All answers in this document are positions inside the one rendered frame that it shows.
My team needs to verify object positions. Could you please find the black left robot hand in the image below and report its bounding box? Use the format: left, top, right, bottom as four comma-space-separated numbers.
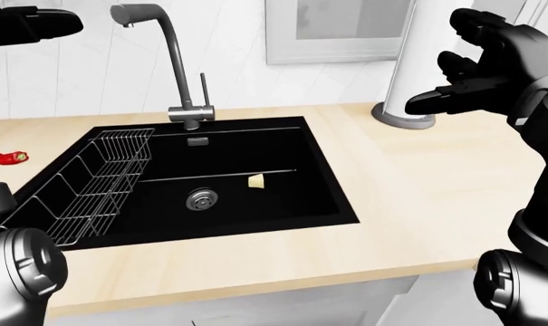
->
0, 0, 85, 63

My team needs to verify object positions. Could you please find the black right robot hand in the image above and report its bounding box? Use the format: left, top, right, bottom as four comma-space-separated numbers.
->
404, 7, 548, 117

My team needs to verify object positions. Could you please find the grey metal sink faucet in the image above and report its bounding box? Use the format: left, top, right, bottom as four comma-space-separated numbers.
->
110, 3, 216, 131

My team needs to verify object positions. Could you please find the metal sink drain strainer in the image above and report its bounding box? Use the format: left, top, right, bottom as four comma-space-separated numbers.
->
186, 187, 219, 212

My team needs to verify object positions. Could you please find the black kitchen sink basin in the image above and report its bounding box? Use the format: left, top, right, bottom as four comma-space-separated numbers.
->
0, 115, 361, 253

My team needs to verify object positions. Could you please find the white paper towel holder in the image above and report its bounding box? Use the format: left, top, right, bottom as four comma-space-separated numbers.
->
371, 0, 460, 130

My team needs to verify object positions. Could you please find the red bell pepper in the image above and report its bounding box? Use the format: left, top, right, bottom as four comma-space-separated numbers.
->
0, 151, 30, 167

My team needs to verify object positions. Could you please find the white framed window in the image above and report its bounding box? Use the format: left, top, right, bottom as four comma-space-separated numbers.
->
264, 0, 416, 65

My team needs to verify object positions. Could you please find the wire dish drying rack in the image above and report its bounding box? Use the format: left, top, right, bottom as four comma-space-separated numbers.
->
18, 128, 156, 247

